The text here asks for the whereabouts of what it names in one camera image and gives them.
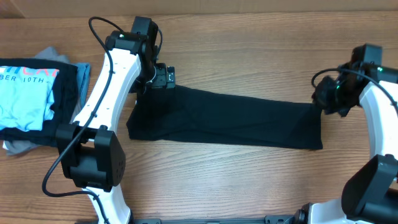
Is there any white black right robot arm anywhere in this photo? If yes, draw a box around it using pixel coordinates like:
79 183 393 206
279 44 397 224

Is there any folded blue shirt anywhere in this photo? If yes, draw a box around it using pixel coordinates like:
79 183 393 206
74 63 91 106

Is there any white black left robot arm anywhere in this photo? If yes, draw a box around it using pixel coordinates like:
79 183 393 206
42 16 175 223

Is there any folded black printed t-shirt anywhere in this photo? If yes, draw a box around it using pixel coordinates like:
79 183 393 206
1 58 80 147

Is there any folded grey shirt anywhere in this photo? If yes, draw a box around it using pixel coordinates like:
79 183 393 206
2 47 83 156

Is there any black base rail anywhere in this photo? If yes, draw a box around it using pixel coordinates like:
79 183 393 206
128 215 295 224

